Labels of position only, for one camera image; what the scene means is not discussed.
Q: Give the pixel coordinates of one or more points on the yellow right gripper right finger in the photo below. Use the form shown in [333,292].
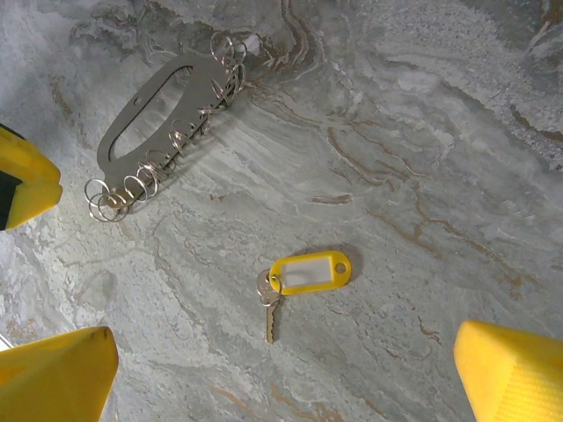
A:
[519,378]

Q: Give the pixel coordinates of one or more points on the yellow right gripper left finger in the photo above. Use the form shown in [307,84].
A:
[53,378]

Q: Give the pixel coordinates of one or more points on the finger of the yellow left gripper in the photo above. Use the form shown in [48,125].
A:
[31,167]

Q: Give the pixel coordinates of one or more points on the key with yellow tag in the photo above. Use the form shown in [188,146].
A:
[334,281]

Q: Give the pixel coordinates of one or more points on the silver key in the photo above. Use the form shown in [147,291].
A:
[271,321]

